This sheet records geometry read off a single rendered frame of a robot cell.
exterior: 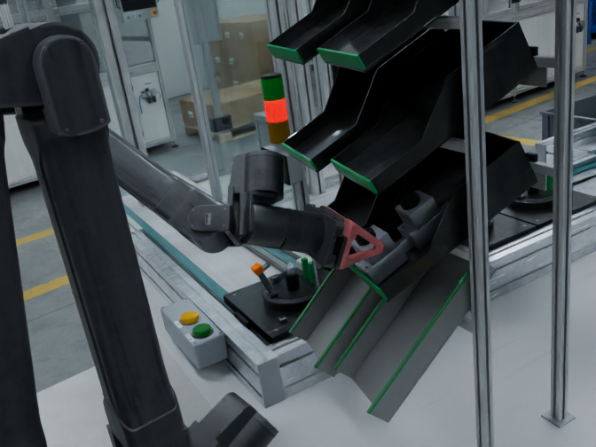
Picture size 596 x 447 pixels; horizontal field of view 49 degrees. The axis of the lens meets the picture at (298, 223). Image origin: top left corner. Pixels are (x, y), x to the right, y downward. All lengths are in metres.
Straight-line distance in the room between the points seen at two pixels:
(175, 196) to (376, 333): 0.42
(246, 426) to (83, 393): 0.83
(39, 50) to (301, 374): 0.95
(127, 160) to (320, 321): 0.49
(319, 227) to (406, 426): 0.48
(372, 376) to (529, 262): 0.67
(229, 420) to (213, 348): 0.67
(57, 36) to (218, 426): 0.41
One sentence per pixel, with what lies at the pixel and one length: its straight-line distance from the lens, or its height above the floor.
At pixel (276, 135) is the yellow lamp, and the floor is 1.28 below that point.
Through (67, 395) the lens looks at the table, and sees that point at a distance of 1.51.
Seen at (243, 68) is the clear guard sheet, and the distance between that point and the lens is 1.70.
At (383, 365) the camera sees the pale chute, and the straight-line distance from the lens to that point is 1.07.
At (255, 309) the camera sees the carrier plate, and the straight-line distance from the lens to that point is 1.40.
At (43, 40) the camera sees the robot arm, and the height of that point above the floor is 1.62.
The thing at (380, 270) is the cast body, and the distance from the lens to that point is 0.95.
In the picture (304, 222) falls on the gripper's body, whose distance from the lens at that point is 0.87.
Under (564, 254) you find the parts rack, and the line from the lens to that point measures 1.07.
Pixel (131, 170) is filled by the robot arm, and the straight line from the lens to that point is 0.92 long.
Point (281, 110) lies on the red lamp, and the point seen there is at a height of 1.34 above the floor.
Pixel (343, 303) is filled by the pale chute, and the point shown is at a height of 1.06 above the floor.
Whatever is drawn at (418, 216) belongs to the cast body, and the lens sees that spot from 0.95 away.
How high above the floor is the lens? 1.64
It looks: 22 degrees down
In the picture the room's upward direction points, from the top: 8 degrees counter-clockwise
